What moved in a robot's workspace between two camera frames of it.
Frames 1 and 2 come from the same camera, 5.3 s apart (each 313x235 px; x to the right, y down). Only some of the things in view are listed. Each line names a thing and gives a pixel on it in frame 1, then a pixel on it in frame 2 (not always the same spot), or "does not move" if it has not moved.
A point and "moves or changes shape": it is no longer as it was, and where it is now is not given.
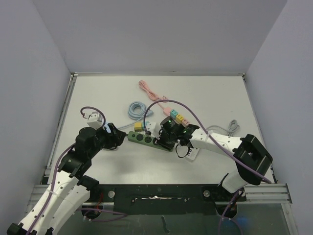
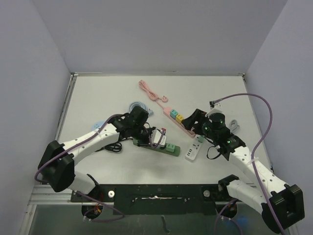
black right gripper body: (162, 136) -> (200, 120)
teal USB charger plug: (173, 113) does not move
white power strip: (192, 152) does not move
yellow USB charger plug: (179, 118) does not move
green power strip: (144, 139) moves or changes shape
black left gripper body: (104, 140) -> (142, 135)
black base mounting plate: (165, 199) does not move
